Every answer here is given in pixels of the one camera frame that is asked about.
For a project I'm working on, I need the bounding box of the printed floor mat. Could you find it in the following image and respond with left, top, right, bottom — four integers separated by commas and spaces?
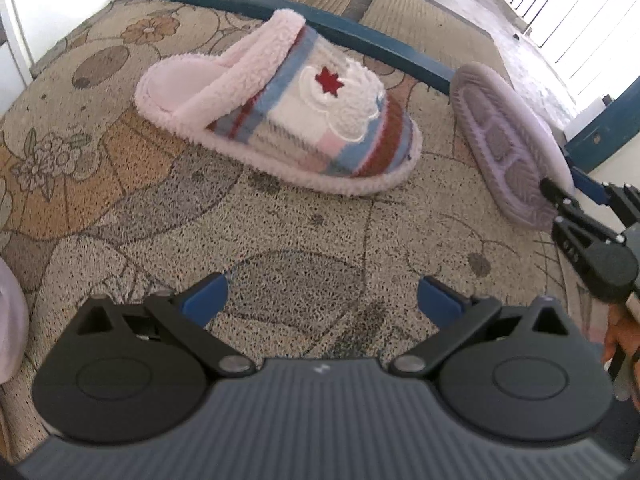
0, 0, 601, 461

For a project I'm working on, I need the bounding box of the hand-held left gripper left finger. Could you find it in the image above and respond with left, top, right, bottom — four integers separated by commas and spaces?
74, 272, 257, 379

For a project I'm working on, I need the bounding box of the person's right hand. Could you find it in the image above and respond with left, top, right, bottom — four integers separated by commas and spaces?
602, 303, 640, 411

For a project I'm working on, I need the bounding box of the pale pink soft item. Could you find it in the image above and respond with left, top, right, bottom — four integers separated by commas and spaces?
0, 257, 30, 383

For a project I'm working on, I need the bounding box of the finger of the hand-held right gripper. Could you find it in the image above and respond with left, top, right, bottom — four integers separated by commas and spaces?
539, 176, 622, 274
569, 165, 640, 232

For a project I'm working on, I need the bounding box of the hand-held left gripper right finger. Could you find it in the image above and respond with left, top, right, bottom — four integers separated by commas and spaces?
390, 274, 577, 378

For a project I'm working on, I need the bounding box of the pink blue striped slipper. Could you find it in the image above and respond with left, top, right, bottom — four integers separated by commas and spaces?
134, 8, 423, 197
449, 62, 577, 231

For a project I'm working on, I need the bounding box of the blue door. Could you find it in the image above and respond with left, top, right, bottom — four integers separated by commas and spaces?
562, 77, 640, 171

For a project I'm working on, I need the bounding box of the blue door threshold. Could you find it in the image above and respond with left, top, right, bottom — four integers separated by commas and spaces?
118, 0, 457, 95

